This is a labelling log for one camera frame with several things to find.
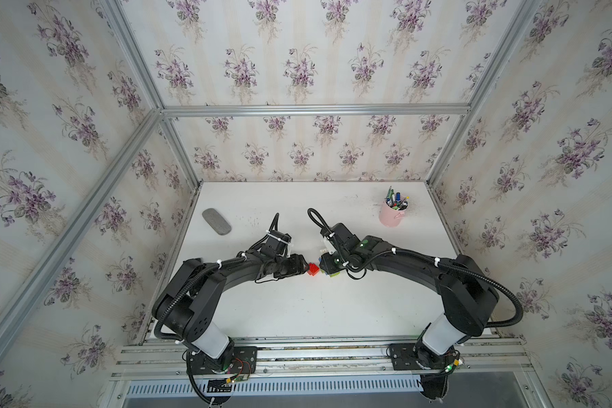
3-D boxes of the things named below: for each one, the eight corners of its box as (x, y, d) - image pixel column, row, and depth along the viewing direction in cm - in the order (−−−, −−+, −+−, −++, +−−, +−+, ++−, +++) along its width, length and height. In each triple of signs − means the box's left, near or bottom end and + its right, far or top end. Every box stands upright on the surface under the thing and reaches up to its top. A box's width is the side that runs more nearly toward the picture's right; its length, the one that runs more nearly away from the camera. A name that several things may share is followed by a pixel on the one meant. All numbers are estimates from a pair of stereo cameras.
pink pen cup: (381, 227, 106) (389, 210, 97) (378, 212, 111) (385, 194, 102) (401, 228, 106) (410, 210, 97) (396, 212, 111) (405, 194, 102)
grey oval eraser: (201, 215, 109) (199, 212, 107) (212, 208, 111) (211, 205, 110) (223, 237, 102) (221, 234, 100) (234, 229, 104) (233, 226, 103)
